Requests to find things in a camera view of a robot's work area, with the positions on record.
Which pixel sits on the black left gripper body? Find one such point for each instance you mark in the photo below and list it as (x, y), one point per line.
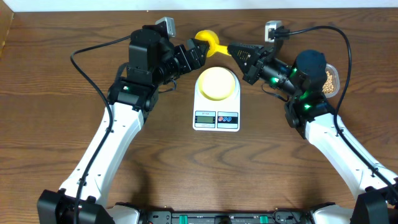
(173, 66)

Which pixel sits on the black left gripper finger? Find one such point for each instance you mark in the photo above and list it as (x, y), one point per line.
(201, 47)
(197, 59)

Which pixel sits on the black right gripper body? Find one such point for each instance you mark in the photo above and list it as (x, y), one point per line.
(274, 73)

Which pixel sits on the yellow plastic measuring scoop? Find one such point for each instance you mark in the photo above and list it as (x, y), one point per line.
(214, 42)

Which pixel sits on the pale yellow bowl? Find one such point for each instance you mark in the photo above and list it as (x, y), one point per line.
(216, 83)

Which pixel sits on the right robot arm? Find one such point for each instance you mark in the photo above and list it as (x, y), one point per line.
(373, 186)

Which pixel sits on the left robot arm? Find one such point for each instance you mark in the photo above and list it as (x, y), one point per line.
(153, 61)

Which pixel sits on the white digital kitchen scale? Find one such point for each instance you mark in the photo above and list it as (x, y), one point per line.
(217, 115)

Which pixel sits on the soybeans pile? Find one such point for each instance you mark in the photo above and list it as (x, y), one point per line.
(328, 86)

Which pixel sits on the clear plastic container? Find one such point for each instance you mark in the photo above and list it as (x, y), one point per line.
(336, 80)

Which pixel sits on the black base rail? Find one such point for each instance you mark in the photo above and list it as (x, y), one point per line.
(171, 216)

